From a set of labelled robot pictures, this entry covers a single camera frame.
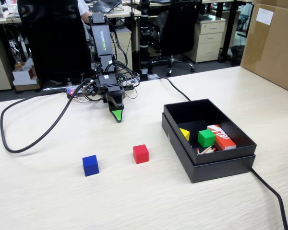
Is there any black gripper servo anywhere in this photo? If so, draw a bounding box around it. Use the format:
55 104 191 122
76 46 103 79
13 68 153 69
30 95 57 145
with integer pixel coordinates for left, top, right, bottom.
97 81 126 123

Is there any red cube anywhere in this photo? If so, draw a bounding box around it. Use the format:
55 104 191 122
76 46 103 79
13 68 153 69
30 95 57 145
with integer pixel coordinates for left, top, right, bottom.
132 144 149 165

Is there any blue cube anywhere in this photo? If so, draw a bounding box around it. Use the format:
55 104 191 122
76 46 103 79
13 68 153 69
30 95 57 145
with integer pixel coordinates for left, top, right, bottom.
82 154 100 177

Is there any green cube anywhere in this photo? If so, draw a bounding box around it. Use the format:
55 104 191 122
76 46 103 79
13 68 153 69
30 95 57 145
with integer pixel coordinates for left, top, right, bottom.
197 129 216 148

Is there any controller board red LED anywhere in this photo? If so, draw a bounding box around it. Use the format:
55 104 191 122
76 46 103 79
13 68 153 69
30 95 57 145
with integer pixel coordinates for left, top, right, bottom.
66 83 82 99

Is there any black stand pole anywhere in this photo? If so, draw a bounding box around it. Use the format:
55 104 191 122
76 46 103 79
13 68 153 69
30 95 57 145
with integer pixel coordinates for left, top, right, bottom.
139 0 151 82

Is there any black box inner tray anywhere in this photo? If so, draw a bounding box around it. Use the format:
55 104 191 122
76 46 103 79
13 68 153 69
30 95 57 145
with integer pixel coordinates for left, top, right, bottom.
163 98 258 166

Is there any yellow wooden block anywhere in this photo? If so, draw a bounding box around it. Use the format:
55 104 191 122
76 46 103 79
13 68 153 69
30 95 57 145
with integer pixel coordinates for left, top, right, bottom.
179 127 191 142

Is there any black high-back office chair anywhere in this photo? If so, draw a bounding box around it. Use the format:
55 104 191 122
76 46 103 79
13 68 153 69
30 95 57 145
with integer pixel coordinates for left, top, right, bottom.
17 0 92 84

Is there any white cardboard box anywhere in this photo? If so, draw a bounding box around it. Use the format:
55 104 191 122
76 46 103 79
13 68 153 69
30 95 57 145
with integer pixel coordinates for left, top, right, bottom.
12 57 39 87

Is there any black office chair chrome base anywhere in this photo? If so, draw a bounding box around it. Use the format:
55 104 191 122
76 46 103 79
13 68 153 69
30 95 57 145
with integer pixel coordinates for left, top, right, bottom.
150 0 204 77

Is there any black laptop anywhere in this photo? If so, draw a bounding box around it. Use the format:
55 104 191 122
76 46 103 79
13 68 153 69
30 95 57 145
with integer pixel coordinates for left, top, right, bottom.
88 0 123 14

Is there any seated person white shirt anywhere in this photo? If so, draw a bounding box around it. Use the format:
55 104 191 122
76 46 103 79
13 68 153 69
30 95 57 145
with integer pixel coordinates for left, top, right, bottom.
76 0 92 23

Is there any orange white matchbox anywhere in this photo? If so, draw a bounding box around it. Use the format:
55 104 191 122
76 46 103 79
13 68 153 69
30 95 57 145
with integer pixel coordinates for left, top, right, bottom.
207 124 237 151

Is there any beige drawer cabinet with lock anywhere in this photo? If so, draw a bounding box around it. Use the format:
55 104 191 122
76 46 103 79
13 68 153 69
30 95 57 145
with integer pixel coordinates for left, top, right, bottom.
183 18 227 63

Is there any black trash bin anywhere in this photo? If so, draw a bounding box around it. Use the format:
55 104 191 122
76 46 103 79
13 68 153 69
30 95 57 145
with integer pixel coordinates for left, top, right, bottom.
230 45 245 67

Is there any large cardboard box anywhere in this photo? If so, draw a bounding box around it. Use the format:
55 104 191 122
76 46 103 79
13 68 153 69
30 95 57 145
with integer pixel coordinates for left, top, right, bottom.
240 0 288 95

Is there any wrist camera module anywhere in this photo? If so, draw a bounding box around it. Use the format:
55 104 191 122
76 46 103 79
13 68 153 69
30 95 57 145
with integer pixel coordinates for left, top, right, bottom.
83 81 98 98

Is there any thick black looped cable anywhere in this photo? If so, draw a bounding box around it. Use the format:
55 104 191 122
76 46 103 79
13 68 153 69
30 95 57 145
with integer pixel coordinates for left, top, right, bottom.
0 78 91 154

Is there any black power cable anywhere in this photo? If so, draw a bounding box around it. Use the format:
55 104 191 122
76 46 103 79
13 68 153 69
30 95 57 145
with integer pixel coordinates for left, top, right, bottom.
156 76 288 230

